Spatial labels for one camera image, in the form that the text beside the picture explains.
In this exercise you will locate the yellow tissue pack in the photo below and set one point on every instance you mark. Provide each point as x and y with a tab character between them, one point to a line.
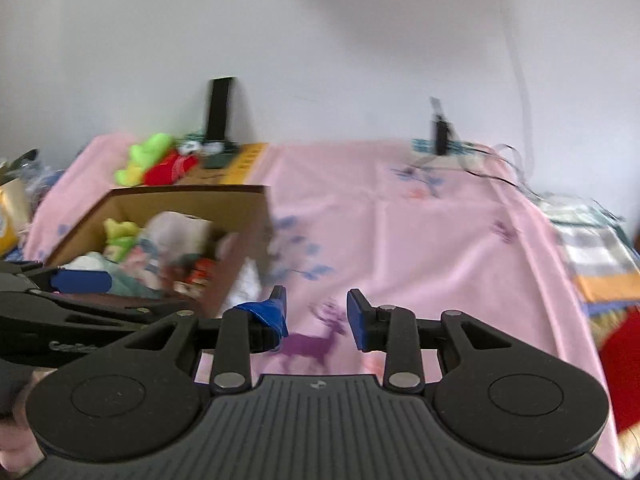
11	220

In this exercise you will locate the small panda toy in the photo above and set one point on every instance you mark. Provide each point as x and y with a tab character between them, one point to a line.
188	148

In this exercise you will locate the pink printed bedsheet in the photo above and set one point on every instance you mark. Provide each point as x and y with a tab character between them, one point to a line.
400	240

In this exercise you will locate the lime green plush toy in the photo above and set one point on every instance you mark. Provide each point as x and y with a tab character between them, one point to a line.
142	157

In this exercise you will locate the brown cardboard box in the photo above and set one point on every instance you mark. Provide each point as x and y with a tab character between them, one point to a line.
240	230

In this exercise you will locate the person's left hand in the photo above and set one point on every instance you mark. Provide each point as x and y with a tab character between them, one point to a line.
20	445

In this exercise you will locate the black phone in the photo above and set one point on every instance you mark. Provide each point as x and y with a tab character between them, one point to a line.
220	107

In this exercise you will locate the cream white cloth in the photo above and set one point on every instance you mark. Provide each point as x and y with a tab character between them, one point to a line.
175	230

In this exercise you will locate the clear plastic bag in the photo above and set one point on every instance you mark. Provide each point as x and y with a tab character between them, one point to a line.
35	172

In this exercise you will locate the red cushion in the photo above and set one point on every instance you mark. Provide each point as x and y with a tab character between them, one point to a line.
625	370

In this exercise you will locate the white power strip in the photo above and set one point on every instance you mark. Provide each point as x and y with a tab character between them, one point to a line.
460	147

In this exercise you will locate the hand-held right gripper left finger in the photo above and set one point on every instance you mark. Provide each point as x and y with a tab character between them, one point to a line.
270	316

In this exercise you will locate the black charger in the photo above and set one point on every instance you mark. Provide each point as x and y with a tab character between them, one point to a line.
440	135

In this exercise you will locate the multicoloured folded quilt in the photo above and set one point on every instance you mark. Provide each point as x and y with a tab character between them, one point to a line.
612	310

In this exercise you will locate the red plush toy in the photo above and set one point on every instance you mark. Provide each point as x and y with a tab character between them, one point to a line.
167	170

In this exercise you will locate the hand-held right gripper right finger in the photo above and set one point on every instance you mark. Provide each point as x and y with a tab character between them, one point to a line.
357	321

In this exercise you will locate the red patterned cloth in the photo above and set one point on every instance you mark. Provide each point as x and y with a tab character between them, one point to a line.
195	277

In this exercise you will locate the green plush toy with antenna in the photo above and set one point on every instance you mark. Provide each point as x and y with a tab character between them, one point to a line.
120	232

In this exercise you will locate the striped folded blanket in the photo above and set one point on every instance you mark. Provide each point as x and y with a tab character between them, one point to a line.
595	255

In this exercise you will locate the dark green phone stand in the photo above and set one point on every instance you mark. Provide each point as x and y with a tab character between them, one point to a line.
217	157

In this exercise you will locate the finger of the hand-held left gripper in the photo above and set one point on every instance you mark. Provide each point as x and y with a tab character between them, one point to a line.
75	307
80	281

